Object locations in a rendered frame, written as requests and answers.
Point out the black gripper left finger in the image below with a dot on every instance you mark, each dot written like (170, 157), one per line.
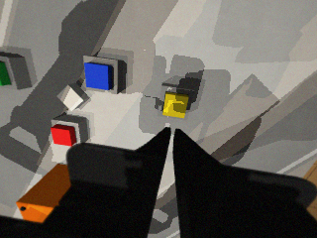
(139, 169)

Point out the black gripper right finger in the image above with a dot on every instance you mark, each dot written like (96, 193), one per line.
(202, 184)

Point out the red button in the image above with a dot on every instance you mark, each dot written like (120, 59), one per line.
(69, 130)

